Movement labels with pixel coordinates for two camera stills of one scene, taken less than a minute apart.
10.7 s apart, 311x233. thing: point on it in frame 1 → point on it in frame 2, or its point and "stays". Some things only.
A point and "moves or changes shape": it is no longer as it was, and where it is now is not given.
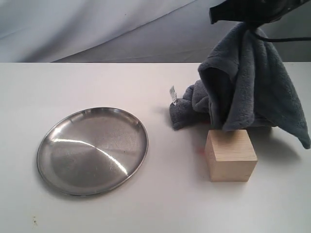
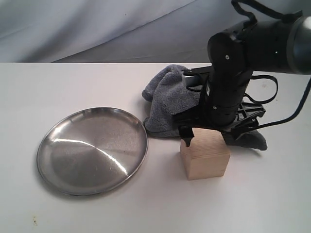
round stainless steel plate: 91,151 stays
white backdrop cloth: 130,31 stays
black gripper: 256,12 → 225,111
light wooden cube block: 231,155 → 207,156
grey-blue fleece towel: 250,85 moves or changes shape
